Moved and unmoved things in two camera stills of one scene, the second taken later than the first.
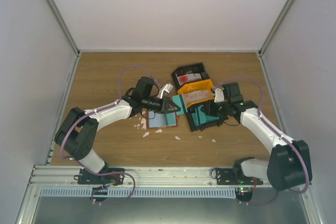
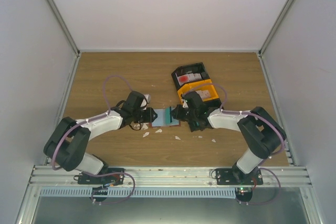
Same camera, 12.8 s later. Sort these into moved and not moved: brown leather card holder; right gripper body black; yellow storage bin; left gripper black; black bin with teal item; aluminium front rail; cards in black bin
Moved: left gripper black; right gripper body black
Not moved: brown leather card holder; black bin with teal item; cards in black bin; aluminium front rail; yellow storage bin
